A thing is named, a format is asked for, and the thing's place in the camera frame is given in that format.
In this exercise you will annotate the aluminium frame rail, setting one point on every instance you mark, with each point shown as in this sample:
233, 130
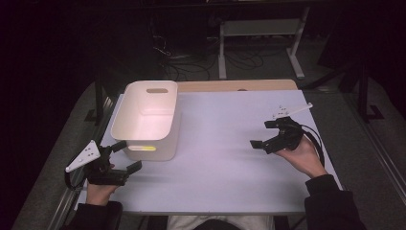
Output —
65, 198
379, 153

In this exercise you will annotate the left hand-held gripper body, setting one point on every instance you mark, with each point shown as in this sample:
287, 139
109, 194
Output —
105, 177

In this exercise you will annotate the person's lap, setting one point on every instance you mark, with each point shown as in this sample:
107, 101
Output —
185, 223

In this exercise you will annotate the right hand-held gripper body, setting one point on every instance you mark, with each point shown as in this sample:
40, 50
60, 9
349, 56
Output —
287, 137

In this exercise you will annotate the black floor stand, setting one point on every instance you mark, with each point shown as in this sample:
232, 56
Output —
362, 89
99, 96

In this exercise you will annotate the person's left hand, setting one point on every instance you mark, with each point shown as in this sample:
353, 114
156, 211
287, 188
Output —
98, 194

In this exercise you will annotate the white plastic storage bin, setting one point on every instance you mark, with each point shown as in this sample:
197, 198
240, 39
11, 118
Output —
143, 124

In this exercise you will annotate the person's right hand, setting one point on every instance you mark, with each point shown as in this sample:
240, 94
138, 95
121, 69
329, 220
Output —
306, 158

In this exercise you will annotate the white metal stand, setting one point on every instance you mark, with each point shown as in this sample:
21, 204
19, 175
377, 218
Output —
260, 27

